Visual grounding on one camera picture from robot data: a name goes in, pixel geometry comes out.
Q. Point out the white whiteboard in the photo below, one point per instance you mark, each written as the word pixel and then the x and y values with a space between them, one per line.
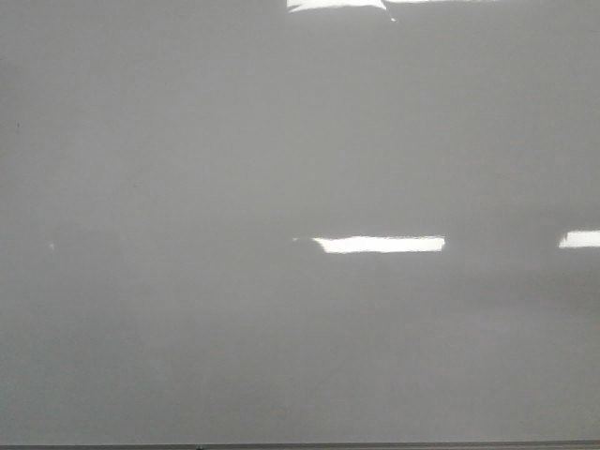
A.
pixel 227 222

